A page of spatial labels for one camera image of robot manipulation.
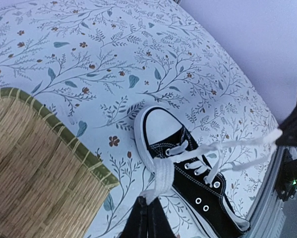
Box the woven bamboo tray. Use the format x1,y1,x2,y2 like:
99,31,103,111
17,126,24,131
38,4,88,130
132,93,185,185
0,87,119,238

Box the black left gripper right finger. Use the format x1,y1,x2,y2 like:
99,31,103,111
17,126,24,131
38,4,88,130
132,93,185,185
147,197,176,238

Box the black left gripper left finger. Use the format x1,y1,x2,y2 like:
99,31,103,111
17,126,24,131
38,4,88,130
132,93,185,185
119,196,148,238

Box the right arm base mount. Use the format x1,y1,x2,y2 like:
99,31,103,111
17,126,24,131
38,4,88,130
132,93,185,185
275,148,297,202

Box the front aluminium rail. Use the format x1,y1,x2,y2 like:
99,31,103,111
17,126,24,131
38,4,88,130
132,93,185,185
244,147,297,238

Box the black white canvas sneaker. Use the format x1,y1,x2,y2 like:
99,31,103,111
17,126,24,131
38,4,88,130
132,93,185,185
134,106,283,238

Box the floral patterned table mat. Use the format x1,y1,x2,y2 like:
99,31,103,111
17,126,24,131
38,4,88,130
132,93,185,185
0,0,278,238

